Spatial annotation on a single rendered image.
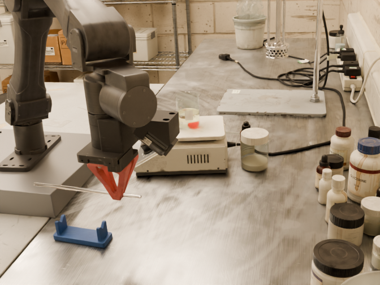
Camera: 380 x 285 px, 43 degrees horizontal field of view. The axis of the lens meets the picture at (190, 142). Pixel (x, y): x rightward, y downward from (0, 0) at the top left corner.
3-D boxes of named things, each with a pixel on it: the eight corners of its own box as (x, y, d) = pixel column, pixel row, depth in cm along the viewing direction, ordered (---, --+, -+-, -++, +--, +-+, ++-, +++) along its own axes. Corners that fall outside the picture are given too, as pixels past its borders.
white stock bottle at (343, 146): (341, 159, 106) (344, 122, 102) (357, 167, 102) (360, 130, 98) (324, 164, 104) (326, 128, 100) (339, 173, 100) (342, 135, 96)
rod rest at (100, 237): (52, 240, 84) (49, 223, 82) (63, 229, 87) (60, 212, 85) (104, 248, 81) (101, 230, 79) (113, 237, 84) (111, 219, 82)
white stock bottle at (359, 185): (358, 184, 95) (364, 131, 90) (388, 196, 91) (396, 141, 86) (340, 196, 92) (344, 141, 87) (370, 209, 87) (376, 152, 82)
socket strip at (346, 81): (342, 91, 147) (344, 77, 145) (336, 57, 182) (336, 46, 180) (361, 91, 145) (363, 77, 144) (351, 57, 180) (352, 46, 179)
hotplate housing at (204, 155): (134, 178, 103) (130, 144, 100) (141, 151, 115) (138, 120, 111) (238, 174, 102) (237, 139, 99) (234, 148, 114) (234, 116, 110)
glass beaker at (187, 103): (206, 128, 104) (204, 93, 101) (185, 134, 101) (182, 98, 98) (190, 120, 109) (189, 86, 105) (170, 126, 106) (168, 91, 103)
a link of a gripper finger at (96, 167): (148, 187, 80) (143, 135, 77) (130, 209, 74) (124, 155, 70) (111, 182, 82) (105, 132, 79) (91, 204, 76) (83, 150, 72)
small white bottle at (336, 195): (321, 221, 84) (324, 177, 81) (332, 214, 86) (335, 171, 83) (338, 229, 82) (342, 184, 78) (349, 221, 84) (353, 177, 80)
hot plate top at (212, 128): (167, 142, 100) (167, 138, 99) (171, 120, 111) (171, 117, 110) (225, 139, 99) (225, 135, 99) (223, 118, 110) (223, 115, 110)
